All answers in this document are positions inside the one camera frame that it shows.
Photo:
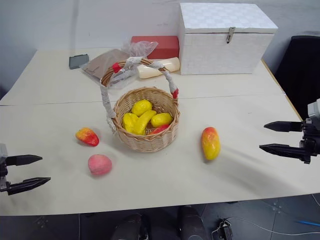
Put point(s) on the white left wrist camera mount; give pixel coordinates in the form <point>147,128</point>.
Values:
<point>2,150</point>

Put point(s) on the red fruit in basket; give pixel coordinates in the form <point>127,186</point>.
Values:
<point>159,129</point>

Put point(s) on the yellow banana bunch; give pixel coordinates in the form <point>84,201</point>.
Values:
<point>136,123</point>

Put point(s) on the small grey device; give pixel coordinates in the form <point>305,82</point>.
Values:
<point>78,61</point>

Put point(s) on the blue stick on floor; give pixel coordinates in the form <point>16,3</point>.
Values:
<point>308,222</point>

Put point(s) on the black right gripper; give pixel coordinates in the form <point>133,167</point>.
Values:
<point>311,145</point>

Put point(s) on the brown flat packet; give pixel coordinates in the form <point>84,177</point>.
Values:
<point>100,65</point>

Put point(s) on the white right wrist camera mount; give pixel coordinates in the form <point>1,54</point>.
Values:
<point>314,110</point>

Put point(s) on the large red yellow mango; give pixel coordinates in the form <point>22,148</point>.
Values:
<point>210,143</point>

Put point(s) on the yellow lemon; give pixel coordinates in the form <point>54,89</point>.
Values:
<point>141,107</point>

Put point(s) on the black device on floor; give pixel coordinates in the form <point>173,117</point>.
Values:
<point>223,231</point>

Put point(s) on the small red yellow mango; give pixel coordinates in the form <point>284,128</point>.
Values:
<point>87,136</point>

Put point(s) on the red rectangular box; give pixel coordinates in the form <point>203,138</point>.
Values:
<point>162,46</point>

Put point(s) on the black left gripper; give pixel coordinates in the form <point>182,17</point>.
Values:
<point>3,177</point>

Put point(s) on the black chair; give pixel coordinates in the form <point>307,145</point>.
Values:
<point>300,75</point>

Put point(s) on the clear plastic bag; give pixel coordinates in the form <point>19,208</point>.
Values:
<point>140,48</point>

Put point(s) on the white box with lid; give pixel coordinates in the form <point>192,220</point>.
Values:
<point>220,45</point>

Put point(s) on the metal box latch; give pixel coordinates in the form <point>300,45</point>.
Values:
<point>230,34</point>

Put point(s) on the pink peach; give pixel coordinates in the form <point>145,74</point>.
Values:
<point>99,164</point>

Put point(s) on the cream cylinder roll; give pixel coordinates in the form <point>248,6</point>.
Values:
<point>160,68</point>

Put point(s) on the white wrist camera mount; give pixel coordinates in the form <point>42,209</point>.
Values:
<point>2,150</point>
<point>314,110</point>

